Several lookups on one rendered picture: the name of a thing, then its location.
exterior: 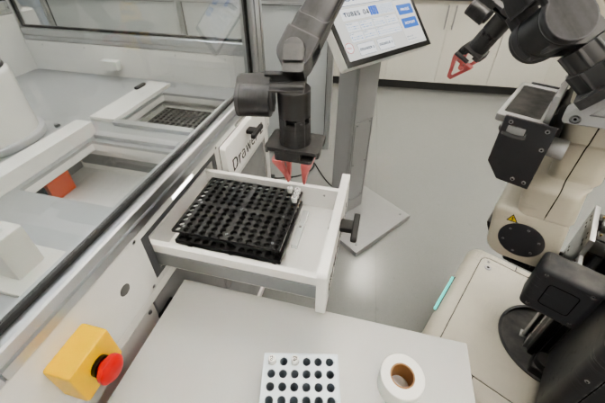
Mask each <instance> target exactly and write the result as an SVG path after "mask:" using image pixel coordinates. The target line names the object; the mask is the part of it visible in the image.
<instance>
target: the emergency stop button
mask: <svg viewBox="0 0 605 403"><path fill-rule="evenodd" d="M122 367H123V358H122V355H121V354H118V353H113V354H109V355H108V356H107V357H106V358H105V359H103V360H102V361H101V362H100V364H99V366H98V368H97V375H96V379H97V382H98V383H99V384H101V385H104V386H106V385H108V384H110V383H112V382H113V381H115V380H116V379H117V377H118V376H119V374H120V373H121V371H122Z"/></svg>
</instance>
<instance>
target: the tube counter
mask: <svg viewBox="0 0 605 403"><path fill-rule="evenodd" d="M360 8H361V10H362V13H363V15H364V16H365V17H368V16H373V15H378V14H382V13H390V12H394V9H393V5H392V3H391V2H386V3H380V4H371V5H366V6H360Z"/></svg>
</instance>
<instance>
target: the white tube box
mask: <svg viewBox="0 0 605 403"><path fill-rule="evenodd" d="M271 354H273V355H274V356H275V359H276V361H275V364H274V365H270V364H269V362H268V357H269V355H271ZM293 355H297V356H298V357H299V362H298V365H296V366H293V365H292V360H291V359H292V356H293ZM259 403H341V402H340V388H339V360H338V355H337V354H281V353H265V355H264V363H263V371H262V380H261V389H260V397H259Z"/></svg>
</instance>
